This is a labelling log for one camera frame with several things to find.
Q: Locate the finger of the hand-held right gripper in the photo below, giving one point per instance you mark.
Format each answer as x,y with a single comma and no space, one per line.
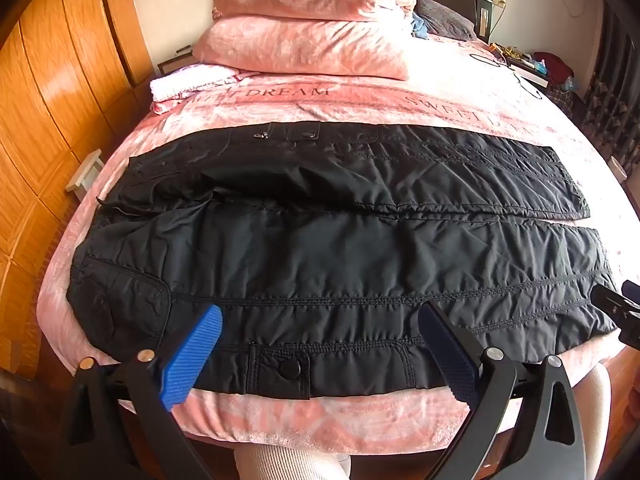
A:
632,330
607,301

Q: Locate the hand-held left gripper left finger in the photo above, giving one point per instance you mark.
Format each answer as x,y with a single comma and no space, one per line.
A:
195,355

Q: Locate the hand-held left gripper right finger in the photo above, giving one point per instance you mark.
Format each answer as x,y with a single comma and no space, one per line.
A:
445,350

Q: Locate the black padded pants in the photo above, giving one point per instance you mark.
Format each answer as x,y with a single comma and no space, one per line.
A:
325,240

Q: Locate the person's right leg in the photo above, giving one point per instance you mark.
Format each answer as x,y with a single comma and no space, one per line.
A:
595,410

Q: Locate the person's leg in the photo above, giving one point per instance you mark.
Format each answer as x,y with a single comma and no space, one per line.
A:
595,410
290,465

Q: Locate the person's left leg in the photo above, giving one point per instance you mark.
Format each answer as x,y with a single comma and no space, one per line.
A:
290,465

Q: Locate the plaid cloth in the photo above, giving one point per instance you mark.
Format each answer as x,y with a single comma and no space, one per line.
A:
562,97

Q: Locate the white stool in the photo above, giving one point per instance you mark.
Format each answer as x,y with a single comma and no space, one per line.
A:
85,172

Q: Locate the dark patterned curtain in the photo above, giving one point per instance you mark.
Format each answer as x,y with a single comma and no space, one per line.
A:
615,80

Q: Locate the white bedside table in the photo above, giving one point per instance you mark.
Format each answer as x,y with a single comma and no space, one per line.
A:
530,72

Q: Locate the red cloth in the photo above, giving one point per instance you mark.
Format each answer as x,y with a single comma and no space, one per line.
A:
552,65

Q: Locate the pink bed with headboard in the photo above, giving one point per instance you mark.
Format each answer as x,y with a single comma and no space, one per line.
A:
380,95

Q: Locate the white folded towel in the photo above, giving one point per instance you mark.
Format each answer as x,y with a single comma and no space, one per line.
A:
185,82

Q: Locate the dark bedside table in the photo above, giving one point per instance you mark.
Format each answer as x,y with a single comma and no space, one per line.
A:
172,62

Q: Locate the wooden wardrobe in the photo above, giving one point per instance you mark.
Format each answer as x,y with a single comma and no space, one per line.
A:
55,85

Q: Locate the blue cloth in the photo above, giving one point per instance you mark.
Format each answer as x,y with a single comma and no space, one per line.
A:
419,27

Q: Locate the grey pillow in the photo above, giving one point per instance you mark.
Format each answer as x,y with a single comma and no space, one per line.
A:
445,17

